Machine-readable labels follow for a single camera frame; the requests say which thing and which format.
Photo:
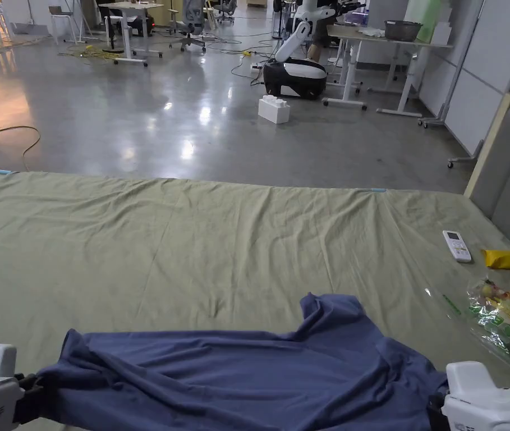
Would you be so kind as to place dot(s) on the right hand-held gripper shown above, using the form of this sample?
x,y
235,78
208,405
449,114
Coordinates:
x,y
483,399

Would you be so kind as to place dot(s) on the dark blue shirt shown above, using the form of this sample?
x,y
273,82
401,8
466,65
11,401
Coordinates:
x,y
245,377

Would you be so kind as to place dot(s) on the clear plastic snack bag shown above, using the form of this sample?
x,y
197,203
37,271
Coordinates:
x,y
499,314

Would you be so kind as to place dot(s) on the yellow snack bag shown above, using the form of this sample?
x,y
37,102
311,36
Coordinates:
x,y
506,259

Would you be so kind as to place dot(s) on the white remote control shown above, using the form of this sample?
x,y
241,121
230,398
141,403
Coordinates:
x,y
457,245

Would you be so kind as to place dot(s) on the bed with pale green sheet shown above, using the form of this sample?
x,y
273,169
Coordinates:
x,y
192,233

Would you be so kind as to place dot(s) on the white foam block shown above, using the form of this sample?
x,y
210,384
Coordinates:
x,y
274,109

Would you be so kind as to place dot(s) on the white and black robot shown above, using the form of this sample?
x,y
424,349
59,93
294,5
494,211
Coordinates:
x,y
297,72

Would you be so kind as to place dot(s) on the white desk on wheels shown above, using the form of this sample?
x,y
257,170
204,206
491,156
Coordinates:
x,y
131,27

